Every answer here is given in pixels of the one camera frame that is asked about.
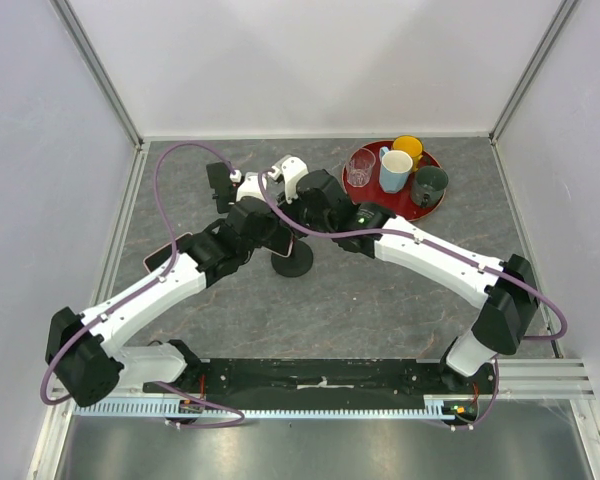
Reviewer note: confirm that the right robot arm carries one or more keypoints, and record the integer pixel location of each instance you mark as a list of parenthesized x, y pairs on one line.
[(499, 289)]

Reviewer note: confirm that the slotted cable duct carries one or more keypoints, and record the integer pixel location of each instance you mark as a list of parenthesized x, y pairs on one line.
[(173, 407)]

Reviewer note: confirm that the pink phone near left edge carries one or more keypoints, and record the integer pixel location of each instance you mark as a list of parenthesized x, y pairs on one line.
[(164, 253)]

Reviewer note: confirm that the pink-cased smartphone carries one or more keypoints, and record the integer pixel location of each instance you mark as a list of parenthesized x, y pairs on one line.
[(284, 246)]

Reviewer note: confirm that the right aluminium frame post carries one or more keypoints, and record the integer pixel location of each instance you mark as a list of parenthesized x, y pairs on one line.
[(545, 45)]

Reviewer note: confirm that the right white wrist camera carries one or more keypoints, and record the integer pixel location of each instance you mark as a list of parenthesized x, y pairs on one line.
[(289, 170)]

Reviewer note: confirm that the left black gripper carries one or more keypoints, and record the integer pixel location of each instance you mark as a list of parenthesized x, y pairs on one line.
[(264, 237)]

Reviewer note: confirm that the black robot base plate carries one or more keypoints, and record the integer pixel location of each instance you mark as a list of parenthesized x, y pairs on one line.
[(328, 383)]

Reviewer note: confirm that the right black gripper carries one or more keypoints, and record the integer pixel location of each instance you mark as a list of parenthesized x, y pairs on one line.
[(292, 209)]

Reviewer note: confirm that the clear drinking glass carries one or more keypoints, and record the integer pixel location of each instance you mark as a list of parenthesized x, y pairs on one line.
[(359, 168)]

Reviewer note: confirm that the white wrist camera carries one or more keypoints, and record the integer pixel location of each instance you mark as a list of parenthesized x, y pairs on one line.
[(245, 185), (289, 170)]

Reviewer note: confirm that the black folding phone stand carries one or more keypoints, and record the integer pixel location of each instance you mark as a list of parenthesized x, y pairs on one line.
[(224, 190)]

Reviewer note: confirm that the dark green mug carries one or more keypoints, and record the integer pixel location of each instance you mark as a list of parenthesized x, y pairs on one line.
[(429, 186)]

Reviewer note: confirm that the black round-base phone stand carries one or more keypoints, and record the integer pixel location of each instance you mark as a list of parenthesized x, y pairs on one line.
[(297, 264)]

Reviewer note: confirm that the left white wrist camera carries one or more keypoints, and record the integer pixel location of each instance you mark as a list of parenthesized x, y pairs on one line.
[(245, 185)]

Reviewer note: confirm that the yellow mug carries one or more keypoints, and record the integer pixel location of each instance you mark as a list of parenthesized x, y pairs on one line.
[(412, 146)]

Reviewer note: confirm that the red round tray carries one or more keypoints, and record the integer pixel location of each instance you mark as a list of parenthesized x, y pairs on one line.
[(400, 202)]

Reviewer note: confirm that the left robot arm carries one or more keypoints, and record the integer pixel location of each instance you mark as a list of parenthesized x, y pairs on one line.
[(85, 350)]

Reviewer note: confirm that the light blue mug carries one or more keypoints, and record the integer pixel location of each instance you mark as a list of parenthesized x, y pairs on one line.
[(395, 168)]

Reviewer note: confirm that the aluminium frame post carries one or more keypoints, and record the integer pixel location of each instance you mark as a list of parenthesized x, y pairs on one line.
[(545, 45), (96, 67)]

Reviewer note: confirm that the left aluminium frame post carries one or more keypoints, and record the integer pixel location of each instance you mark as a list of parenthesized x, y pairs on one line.
[(96, 67)]

